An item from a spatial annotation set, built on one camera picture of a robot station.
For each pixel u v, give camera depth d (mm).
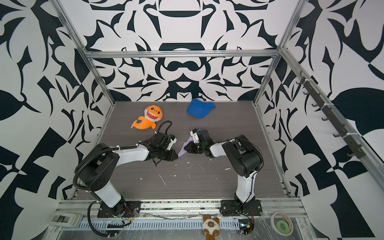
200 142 811
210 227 672
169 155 823
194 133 908
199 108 1119
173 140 885
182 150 930
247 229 711
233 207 743
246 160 507
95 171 460
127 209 728
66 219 698
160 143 747
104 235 676
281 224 702
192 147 848
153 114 1019
